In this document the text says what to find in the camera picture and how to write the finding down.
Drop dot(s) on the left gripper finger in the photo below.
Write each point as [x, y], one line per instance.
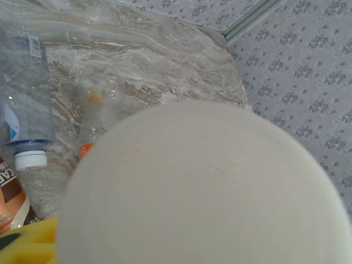
[30, 244]

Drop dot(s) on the brown coffee drink bottle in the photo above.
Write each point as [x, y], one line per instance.
[11, 198]

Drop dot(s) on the clear bottle blue label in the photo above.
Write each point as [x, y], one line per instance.
[24, 96]

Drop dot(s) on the clear plastic bottle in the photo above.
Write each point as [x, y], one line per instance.
[96, 110]

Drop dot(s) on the white bottle orange label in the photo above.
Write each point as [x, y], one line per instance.
[192, 192]

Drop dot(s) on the aluminium frame post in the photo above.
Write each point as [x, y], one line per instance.
[247, 20]

